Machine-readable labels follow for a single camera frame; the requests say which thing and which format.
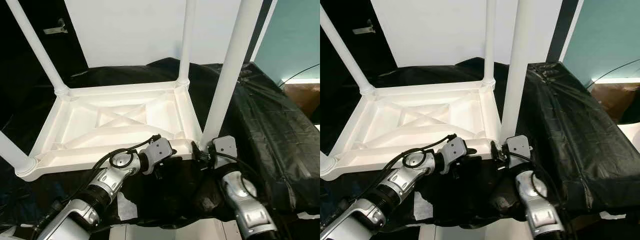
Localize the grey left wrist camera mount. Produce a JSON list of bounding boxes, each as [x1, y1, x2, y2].
[[147, 137, 173, 163], [442, 136, 468, 163]]

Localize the silver door handle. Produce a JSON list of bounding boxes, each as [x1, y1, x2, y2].
[[43, 19, 68, 35], [352, 19, 376, 35]]

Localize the dark vertical pillar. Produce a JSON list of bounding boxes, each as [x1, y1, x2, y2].
[[547, 0, 580, 63], [245, 0, 275, 63]]

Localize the thin black curved cable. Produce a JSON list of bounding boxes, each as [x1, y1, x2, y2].
[[277, 62, 320, 88], [587, 57, 640, 91]]

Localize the teal glass panel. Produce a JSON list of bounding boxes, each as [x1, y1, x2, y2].
[[560, 0, 640, 83], [252, 0, 320, 81]]

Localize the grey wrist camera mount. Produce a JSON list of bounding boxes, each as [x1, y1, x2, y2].
[[442, 136, 468, 163], [502, 135, 532, 156], [207, 135, 237, 157], [147, 137, 173, 163]]

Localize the white chair seat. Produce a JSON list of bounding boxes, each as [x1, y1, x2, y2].
[[620, 122, 640, 151]]

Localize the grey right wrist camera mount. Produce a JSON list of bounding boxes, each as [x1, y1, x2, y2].
[[502, 135, 532, 156], [207, 135, 237, 157]]

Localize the brown wooden furniture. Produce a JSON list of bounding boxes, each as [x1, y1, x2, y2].
[[282, 82, 320, 123], [592, 82, 640, 123]]

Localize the black plastic cover sheet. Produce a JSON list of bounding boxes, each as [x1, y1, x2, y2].
[[0, 57, 320, 226], [320, 57, 640, 226]]

